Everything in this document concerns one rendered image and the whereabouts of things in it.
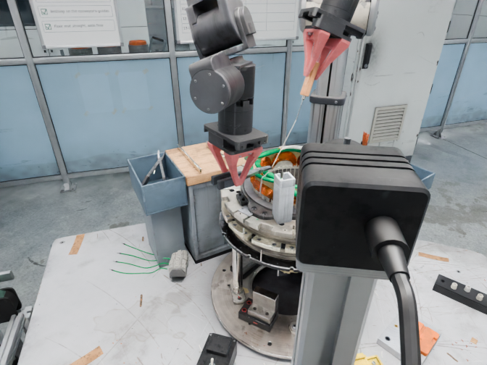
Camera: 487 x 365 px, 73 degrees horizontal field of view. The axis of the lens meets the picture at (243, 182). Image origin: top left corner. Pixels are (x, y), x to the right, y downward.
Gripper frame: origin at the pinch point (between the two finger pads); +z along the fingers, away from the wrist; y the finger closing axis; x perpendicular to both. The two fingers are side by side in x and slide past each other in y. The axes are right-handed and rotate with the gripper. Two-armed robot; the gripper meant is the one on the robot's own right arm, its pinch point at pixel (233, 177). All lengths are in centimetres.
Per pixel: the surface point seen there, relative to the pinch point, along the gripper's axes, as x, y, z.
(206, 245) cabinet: 7.1, -22.7, 34.0
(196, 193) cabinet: 4.8, -23.0, 16.0
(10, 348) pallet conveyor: -44, -32, 50
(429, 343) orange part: 31, 31, 35
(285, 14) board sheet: 175, -178, -22
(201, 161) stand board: 9.5, -28.6, 10.1
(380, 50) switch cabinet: 217, -113, -1
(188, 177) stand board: 2.5, -22.6, 10.4
